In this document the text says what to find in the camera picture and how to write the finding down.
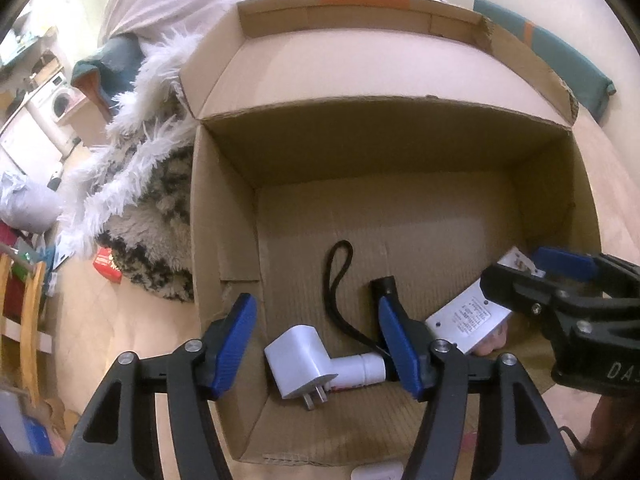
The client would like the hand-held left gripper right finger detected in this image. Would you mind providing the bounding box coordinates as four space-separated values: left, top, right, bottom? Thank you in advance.
377 297 577 480

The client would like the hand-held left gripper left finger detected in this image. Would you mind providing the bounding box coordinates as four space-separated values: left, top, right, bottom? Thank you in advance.
59 292 259 480

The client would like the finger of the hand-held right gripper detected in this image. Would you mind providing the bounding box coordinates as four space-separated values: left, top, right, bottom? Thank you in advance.
479 262 568 322
530 246 640 302

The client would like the white pill bottle red label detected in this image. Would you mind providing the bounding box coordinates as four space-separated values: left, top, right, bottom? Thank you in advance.
327 352 387 393

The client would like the small pink object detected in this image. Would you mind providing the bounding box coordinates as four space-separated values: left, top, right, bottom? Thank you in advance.
472 319 512 359

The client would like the white labelled box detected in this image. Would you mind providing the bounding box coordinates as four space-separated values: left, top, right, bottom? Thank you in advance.
424 245 547 357

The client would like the white plug adapter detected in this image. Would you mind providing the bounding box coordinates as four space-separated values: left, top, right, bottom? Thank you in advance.
263 325 337 412

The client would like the black flashlight with strap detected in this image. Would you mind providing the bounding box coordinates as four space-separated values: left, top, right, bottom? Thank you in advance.
323 240 402 353

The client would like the brown cardboard box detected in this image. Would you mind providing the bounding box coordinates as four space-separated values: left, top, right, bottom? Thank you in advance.
178 0 602 467

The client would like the person's right hand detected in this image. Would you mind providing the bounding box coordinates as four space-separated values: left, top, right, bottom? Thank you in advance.
584 391 640 461

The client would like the white rounded case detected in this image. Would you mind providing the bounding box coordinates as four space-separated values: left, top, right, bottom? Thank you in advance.
350 462 404 480

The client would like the red package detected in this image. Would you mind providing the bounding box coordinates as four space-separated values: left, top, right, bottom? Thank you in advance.
92 247 124 284

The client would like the black and white shaggy blanket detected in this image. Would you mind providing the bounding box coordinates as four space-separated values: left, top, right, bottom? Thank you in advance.
56 29 200 304

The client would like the bathroom scale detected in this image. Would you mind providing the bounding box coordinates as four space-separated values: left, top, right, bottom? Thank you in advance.
51 244 77 269

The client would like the wooden chair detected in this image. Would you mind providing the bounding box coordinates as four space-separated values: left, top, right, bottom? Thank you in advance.
0 251 54 407

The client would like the teal cushion with orange stripe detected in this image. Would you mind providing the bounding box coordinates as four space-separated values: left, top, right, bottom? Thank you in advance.
472 0 617 124

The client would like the grey stuffed bag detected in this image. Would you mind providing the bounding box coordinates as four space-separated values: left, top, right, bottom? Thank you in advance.
0 170 62 234

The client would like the white washing machine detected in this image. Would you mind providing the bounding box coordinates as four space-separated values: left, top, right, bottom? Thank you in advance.
29 72 85 153

